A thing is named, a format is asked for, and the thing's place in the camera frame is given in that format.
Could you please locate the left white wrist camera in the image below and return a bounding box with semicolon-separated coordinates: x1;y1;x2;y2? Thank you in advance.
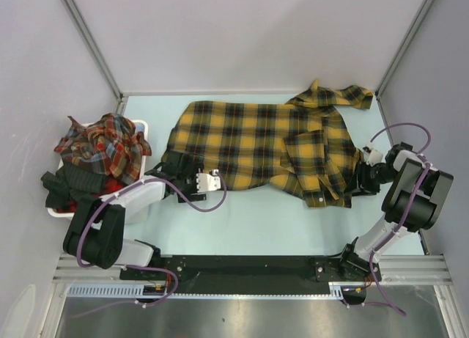
196;169;223;193

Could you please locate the yellow plaid shirt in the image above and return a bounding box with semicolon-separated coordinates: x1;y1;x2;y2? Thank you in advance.
161;81;374;208

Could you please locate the left aluminium frame post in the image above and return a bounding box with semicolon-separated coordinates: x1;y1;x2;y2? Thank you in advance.
61;0;123;113

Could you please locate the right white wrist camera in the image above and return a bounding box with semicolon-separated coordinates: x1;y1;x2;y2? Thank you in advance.
363;144;383;166

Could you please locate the white slotted cable duct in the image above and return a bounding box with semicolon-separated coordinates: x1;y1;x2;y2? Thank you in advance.
65;282;347;301

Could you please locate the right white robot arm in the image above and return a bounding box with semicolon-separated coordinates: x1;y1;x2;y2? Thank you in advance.
338;142;454;280

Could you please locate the aluminium front rail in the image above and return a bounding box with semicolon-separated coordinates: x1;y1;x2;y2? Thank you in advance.
52;254;452;285

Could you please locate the red black plaid shirt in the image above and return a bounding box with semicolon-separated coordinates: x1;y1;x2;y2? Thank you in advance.
54;177;125;213

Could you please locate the red blue plaid shirt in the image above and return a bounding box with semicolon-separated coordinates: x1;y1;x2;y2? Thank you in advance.
54;113;152;185

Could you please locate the aluminium frame post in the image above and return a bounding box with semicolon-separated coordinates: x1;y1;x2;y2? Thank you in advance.
375;0;436;100
61;0;123;113

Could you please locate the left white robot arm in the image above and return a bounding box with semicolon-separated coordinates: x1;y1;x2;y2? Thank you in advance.
63;152;205;279

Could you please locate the dark striped shirt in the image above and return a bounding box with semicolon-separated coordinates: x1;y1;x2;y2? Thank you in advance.
40;163;108;212

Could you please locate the right aluminium frame post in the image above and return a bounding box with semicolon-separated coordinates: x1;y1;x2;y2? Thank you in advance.
375;0;436;100

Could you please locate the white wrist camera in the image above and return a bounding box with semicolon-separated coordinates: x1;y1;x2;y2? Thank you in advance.
196;169;223;193
363;144;383;166

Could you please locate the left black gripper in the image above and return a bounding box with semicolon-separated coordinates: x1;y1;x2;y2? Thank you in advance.
177;164;206;202

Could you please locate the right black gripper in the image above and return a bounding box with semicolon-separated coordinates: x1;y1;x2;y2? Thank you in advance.
344;160;399;196

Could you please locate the white laundry basket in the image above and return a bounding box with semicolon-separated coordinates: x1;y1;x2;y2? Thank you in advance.
46;120;149;224

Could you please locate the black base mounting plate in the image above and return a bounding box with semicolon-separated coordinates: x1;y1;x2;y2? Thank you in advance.
119;253;382;302

